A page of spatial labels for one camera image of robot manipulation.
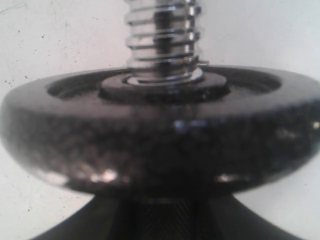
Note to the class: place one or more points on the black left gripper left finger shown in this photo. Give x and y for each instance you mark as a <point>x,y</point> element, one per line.
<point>101,219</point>

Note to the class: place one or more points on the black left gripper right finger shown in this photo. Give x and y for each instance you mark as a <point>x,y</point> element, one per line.
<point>225,218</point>

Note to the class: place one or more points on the black weight plate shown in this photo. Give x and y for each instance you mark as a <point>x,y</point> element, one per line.
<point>91,132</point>

